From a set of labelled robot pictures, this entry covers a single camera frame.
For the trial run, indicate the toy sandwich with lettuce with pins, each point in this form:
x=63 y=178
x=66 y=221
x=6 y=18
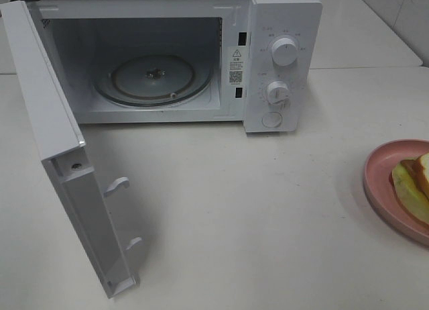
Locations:
x=410 y=181

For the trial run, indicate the pink plastic plate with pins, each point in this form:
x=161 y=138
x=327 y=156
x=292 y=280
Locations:
x=380 y=190

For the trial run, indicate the white warning label sticker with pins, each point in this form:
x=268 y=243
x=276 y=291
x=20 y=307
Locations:
x=236 y=64

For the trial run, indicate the white microwave oven body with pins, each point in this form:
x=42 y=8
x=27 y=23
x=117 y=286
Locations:
x=84 y=36

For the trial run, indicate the glass microwave turntable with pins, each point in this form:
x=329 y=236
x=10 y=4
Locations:
x=154 y=80

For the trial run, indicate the round white door button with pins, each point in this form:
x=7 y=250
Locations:
x=272 y=119

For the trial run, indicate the white microwave knob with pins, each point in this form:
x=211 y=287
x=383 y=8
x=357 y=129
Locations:
x=278 y=93
x=284 y=51

